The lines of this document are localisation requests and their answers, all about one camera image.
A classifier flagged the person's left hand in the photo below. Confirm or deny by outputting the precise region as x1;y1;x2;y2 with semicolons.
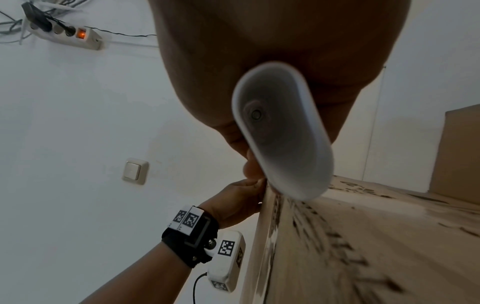
198;178;268;229

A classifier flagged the person's right hand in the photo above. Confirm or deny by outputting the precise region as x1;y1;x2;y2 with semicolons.
148;0;411;182

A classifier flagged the white oval handheld device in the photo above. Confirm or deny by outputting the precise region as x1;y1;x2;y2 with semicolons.
231;61;335;201

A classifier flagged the printed cardboard box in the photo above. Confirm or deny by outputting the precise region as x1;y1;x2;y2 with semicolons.
240;175;480;304

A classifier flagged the person's left forearm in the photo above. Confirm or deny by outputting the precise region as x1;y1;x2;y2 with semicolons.
78;241;193;304

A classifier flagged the white power strip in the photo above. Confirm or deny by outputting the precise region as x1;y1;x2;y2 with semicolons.
23;19;104;51

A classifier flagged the plain brown cardboard panel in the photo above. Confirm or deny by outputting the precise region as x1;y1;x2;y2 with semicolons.
428;104;480;204

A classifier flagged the black power adapter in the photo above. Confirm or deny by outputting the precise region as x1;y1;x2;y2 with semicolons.
21;2;54;32

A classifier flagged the black wrist strap with markers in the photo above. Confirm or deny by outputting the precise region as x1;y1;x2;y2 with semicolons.
161;205;220;268

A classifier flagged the white wrist camera with markers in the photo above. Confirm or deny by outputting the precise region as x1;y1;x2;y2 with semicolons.
207;230;247;293

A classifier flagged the black camera cable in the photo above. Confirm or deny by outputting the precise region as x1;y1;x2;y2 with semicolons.
182;272;209;304

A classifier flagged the white wall light switch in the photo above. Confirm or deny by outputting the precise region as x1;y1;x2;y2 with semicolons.
121;158;150;185

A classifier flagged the thin black power cable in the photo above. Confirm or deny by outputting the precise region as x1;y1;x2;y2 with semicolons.
48;16;158;39

